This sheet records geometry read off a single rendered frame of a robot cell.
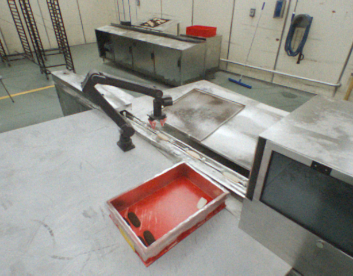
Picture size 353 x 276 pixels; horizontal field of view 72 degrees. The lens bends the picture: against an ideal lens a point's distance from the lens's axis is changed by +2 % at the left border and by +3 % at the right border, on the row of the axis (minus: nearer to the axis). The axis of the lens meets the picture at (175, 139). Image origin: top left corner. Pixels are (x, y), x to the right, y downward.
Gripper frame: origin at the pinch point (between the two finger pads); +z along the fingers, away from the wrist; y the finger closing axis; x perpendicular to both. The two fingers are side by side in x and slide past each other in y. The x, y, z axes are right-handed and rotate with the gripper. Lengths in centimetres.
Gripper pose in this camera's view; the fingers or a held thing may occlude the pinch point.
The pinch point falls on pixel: (157, 126)
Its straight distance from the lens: 164.3
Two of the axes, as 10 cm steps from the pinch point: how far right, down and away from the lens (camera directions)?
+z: -0.2, 8.4, 5.3
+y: 7.2, -3.6, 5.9
